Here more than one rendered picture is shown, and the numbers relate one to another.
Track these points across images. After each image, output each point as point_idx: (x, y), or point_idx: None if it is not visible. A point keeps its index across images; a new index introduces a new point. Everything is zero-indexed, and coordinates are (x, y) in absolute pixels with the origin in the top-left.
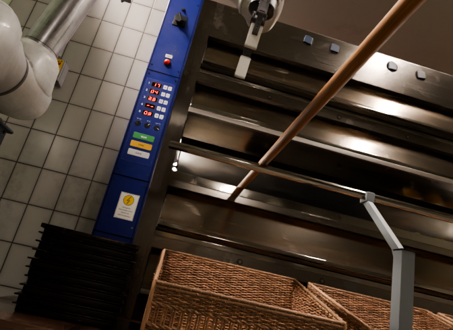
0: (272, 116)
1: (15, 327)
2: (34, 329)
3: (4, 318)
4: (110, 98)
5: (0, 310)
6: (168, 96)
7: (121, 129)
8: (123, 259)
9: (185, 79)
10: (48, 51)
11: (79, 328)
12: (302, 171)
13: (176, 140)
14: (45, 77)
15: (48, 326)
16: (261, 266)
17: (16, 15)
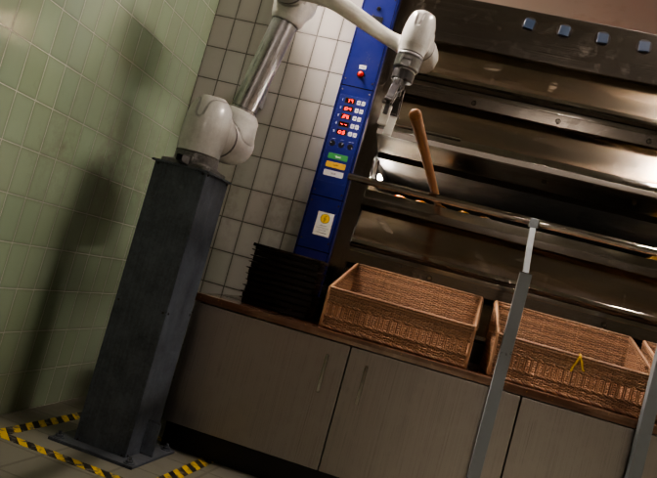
0: (476, 124)
1: (242, 309)
2: (254, 311)
3: (237, 303)
4: (306, 117)
5: (233, 300)
6: (362, 112)
7: (318, 149)
8: (311, 271)
9: (380, 90)
10: (249, 114)
11: (282, 315)
12: (511, 185)
13: (371, 157)
14: (248, 136)
15: (261, 310)
16: (451, 283)
17: (228, 105)
